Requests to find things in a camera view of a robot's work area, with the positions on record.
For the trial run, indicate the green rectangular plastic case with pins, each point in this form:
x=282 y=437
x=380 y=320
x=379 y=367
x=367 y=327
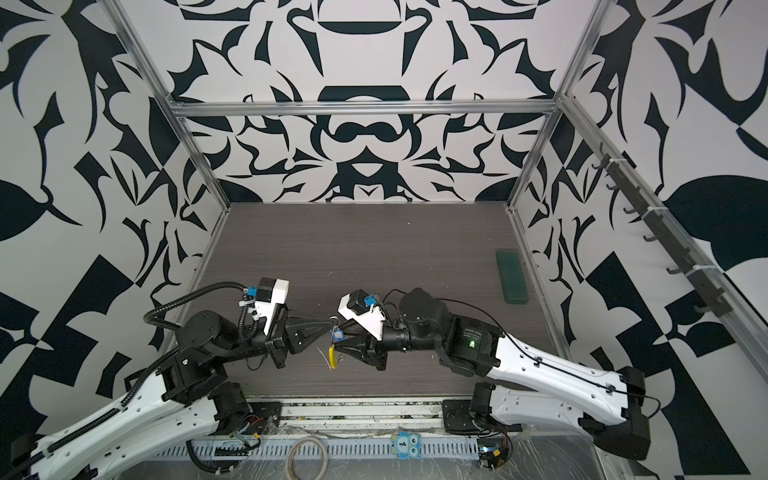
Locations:
x=512 y=278

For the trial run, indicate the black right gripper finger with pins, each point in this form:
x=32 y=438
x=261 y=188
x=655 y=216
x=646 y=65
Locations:
x=352 y=329
x=357 y=348

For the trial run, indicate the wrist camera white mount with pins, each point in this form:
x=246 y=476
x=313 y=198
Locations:
x=365 y=310
x=263 y=301

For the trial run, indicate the blue monster sticker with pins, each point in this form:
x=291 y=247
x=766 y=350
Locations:
x=406 y=445

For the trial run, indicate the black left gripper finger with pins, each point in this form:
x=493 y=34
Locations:
x=300 y=340
x=302 y=323

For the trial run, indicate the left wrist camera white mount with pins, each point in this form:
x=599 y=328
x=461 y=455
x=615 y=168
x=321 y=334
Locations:
x=263 y=301

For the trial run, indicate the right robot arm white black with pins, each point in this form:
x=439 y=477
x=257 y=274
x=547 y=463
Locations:
x=520 y=384

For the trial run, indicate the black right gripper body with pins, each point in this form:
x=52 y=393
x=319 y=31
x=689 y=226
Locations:
x=380 y=349

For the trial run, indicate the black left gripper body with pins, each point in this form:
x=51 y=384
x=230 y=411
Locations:
x=282 y=339

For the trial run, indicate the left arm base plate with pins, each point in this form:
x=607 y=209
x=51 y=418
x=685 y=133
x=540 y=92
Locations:
x=259 y=417

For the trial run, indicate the yellow key tag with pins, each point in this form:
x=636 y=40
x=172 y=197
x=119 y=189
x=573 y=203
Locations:
x=332 y=357

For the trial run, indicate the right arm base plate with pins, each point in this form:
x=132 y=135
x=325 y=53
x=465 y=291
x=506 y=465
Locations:
x=458 y=418

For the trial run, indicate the white tape roll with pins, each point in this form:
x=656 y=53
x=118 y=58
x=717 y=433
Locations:
x=307 y=449

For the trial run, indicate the blue key tag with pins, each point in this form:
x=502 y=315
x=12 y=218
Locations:
x=338 y=335

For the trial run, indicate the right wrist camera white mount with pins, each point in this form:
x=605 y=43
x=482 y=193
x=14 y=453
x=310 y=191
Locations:
x=365 y=310

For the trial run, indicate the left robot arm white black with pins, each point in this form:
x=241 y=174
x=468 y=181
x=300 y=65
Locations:
x=182 y=396

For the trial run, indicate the metal keyring with keys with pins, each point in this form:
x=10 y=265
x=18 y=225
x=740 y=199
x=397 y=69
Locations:
x=337 y=322

